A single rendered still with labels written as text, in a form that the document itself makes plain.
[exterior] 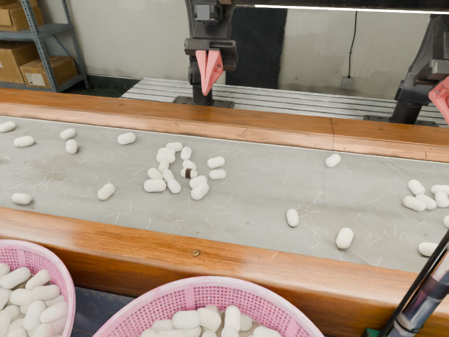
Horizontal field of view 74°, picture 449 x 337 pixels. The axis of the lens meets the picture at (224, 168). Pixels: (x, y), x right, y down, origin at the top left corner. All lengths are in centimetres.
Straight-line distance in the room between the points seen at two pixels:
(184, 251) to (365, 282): 22
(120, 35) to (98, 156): 232
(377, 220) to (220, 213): 25
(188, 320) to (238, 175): 28
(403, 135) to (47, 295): 70
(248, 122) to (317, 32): 187
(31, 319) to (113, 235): 13
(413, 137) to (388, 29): 187
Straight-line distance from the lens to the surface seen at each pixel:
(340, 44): 254
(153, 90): 114
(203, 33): 63
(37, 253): 47
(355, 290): 40
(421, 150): 73
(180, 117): 72
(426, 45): 94
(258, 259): 40
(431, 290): 34
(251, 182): 55
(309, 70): 258
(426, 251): 51
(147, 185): 52
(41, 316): 44
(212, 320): 38
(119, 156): 65
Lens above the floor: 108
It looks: 36 degrees down
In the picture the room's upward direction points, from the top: 1 degrees clockwise
